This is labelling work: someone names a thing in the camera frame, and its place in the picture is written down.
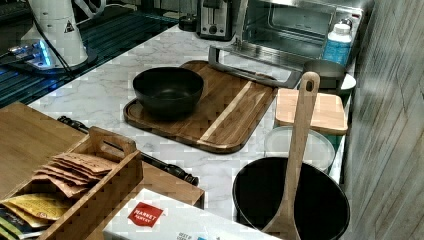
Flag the silver toaster oven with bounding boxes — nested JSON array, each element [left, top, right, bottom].
[[208, 0, 373, 88]]

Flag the black silver toaster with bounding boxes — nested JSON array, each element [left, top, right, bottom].
[[197, 0, 239, 41]]

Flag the dark wooden cutting board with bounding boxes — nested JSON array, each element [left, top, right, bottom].
[[123, 60, 277, 154]]

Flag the white blue plastic bottle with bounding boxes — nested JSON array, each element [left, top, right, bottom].
[[322, 23, 352, 65]]

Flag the black cable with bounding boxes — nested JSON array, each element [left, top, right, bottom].
[[25, 0, 78, 76]]

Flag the small grey metal pan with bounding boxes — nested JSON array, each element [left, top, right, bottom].
[[303, 59, 346, 90]]

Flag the yellow tea packets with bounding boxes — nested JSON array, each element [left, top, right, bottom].
[[1, 193, 72, 227]]

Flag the black rolling pin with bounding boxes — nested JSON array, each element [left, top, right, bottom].
[[58, 116, 199, 186]]

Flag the clear glass lid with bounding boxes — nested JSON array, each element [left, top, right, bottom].
[[264, 126, 335, 173]]

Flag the black bowl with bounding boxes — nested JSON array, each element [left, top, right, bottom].
[[133, 67, 204, 119]]

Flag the wooden spatula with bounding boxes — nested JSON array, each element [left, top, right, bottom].
[[262, 72, 320, 240]]

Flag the black round robot base plate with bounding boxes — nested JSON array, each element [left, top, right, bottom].
[[1, 46, 97, 75]]

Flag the brown paper tea packets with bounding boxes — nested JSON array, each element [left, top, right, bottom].
[[32, 153, 117, 198]]

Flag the large black pot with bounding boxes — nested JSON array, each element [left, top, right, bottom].
[[232, 157, 350, 240]]

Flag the large bamboo board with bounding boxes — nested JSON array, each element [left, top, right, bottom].
[[0, 101, 206, 240]]

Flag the wooden tea caddy box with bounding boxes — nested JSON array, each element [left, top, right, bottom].
[[0, 125, 144, 240]]

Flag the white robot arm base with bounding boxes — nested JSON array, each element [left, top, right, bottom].
[[21, 0, 88, 67]]

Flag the white cardboard box red label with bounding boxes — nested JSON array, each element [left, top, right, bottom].
[[102, 189, 279, 240]]

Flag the white plate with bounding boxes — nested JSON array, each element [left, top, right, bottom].
[[340, 74, 356, 91]]

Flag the light wooden cutting board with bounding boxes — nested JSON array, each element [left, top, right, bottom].
[[275, 88, 348, 135]]

